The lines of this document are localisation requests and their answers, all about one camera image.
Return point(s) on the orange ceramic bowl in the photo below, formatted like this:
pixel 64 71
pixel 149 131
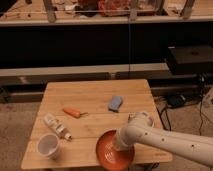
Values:
pixel 108 157

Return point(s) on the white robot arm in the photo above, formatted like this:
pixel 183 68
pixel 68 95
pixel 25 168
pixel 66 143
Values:
pixel 140 129

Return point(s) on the blue sponge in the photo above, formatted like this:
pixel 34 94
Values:
pixel 115 103

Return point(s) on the small dark printed box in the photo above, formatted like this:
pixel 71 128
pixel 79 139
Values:
pixel 130 117

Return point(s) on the orange toy carrot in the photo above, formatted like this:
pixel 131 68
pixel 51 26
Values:
pixel 73 112

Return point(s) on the white tube with label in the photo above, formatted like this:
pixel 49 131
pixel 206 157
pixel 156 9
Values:
pixel 57 127

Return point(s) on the black power adapter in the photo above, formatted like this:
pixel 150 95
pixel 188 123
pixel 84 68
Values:
pixel 175 101

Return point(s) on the red object on bench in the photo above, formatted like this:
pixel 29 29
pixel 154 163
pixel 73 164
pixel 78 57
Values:
pixel 113 7

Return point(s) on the white paper cup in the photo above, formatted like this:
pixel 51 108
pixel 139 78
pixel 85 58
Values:
pixel 48 146

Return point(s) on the black box on shelf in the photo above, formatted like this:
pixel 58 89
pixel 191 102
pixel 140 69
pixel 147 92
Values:
pixel 190 59

